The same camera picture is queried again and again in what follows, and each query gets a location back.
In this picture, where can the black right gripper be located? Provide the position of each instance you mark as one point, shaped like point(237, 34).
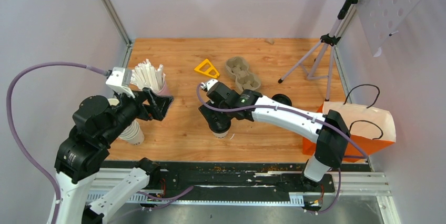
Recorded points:
point(211, 121)

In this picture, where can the pink cup of straws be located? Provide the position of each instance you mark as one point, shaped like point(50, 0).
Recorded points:
point(146, 75)

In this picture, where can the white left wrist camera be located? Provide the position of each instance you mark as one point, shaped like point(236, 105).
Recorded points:
point(119, 81)

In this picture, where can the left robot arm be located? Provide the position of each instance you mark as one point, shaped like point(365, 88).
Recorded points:
point(79, 158)

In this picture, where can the cardboard cup carrier stack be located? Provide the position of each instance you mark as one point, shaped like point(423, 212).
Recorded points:
point(238, 70)

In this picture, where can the yellow plastic triangle piece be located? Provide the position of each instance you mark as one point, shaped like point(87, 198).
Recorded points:
point(208, 69)

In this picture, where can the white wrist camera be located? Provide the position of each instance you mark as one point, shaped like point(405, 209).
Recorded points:
point(206, 86)
point(119, 81)

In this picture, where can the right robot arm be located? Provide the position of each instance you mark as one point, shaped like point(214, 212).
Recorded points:
point(328, 131)

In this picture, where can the orange and white paper bag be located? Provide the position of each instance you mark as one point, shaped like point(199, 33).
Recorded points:
point(372, 129)

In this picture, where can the white paper coffee cup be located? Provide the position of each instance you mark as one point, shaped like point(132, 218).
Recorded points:
point(220, 133)

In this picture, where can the stack of black lids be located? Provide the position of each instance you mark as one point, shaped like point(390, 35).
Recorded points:
point(282, 98)

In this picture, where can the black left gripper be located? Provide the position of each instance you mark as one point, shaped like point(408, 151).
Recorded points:
point(159, 105)

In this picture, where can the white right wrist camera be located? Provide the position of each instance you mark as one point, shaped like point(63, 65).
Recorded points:
point(206, 86)

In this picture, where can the stack of white paper cups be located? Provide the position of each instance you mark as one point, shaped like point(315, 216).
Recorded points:
point(133, 134)

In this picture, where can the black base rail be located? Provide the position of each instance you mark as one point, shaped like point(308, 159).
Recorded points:
point(235, 183)

